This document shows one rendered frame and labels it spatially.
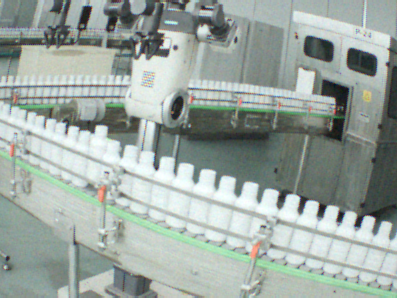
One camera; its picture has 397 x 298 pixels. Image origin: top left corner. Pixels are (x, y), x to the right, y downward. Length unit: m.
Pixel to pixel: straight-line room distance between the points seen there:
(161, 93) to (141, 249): 0.81
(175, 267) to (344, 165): 3.79
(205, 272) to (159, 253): 0.14
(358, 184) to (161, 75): 3.22
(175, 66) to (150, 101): 0.17
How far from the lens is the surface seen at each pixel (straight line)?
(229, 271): 1.39
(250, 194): 1.36
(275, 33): 8.50
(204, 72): 7.50
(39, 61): 5.44
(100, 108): 3.07
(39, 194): 1.76
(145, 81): 2.18
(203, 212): 1.42
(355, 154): 5.04
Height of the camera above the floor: 1.51
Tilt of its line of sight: 12 degrees down
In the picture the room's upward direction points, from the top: 10 degrees clockwise
